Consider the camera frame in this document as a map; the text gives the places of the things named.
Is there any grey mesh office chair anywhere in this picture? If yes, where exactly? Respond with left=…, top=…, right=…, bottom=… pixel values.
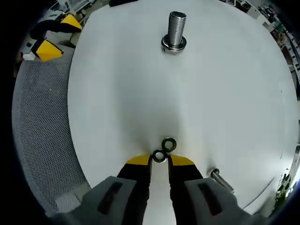
left=11, top=46, right=92, bottom=217

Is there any large steel threaded stud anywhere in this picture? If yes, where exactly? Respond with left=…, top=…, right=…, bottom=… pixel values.
left=160, top=11, right=188, bottom=54

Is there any large green potted plant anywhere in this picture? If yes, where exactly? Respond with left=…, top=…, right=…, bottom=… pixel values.
left=273, top=168, right=294, bottom=211

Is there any small steel bolt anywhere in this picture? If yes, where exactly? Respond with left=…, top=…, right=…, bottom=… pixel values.
left=207, top=167, right=236, bottom=195

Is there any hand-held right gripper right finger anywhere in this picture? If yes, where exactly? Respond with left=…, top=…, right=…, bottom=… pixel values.
left=167, top=154, right=270, bottom=225

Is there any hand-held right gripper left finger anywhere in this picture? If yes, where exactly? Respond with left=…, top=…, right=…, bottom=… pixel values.
left=60, top=154, right=152, bottom=225

